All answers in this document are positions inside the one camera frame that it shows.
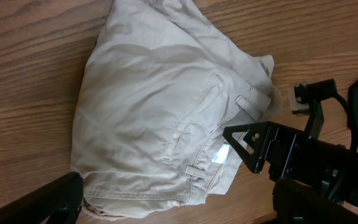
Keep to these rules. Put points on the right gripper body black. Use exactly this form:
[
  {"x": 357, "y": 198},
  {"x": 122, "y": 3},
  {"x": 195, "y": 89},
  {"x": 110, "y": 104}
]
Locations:
[{"x": 300, "y": 155}]

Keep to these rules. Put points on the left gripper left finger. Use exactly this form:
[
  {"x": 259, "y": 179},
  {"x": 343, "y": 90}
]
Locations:
[{"x": 57, "y": 202}]

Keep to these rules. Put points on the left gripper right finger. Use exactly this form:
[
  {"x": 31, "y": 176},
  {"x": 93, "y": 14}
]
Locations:
[{"x": 296, "y": 203}]

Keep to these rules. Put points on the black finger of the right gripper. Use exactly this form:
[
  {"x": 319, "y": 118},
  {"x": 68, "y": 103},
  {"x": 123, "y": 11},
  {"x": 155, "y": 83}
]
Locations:
[{"x": 252, "y": 142}]

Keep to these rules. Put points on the beige shorts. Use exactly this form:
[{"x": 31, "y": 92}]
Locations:
[{"x": 159, "y": 88}]

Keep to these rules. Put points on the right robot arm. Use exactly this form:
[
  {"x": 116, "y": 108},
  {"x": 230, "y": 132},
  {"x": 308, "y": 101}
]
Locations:
[{"x": 351, "y": 190}]

